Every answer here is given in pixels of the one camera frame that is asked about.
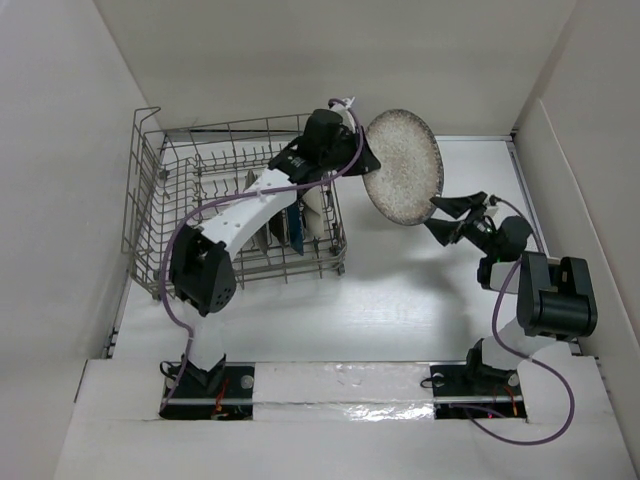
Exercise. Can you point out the silver metal plate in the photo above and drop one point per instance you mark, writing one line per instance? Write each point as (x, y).
(277, 228)

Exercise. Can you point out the silver metal rail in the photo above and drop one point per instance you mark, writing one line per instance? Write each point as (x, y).
(433, 400)

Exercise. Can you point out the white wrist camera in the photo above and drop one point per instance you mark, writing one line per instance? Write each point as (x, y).
(343, 106)
(491, 206)

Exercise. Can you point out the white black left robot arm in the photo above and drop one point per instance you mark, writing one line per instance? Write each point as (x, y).
(198, 258)

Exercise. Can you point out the grey wire dish rack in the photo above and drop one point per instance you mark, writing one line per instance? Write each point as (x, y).
(171, 172)

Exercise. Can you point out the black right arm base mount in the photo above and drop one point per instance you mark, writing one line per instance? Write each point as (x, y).
(474, 390)

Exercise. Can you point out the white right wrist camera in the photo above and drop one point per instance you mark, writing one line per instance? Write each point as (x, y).
(491, 206)

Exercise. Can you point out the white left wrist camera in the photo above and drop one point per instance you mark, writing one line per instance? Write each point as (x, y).
(343, 106)

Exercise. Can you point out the cream divided plate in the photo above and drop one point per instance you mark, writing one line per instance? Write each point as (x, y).
(313, 212)

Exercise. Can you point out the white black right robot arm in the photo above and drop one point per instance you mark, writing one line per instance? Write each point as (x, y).
(555, 300)

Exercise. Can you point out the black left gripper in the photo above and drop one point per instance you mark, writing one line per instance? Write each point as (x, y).
(366, 160)

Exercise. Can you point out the blue shell shaped dish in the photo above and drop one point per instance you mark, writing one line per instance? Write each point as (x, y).
(295, 228)

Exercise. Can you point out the speckled beige round plate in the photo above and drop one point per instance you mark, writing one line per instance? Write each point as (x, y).
(411, 169)

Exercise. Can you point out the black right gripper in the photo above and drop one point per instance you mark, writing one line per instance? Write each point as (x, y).
(457, 206)

